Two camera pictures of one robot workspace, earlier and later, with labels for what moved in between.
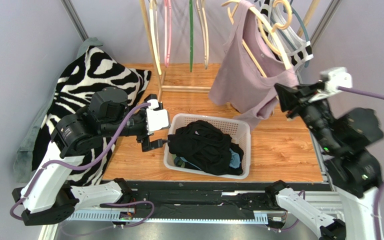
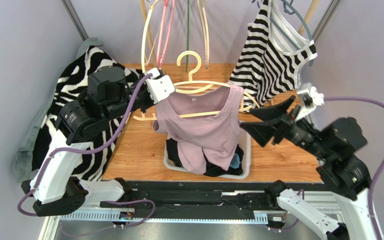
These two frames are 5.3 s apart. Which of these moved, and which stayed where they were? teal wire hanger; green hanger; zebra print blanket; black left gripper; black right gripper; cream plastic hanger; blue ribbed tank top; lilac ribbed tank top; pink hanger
Moved: black right gripper; lilac ribbed tank top; cream plastic hanger; black left gripper; teal wire hanger; green hanger; pink hanger
Stayed: zebra print blanket; blue ribbed tank top
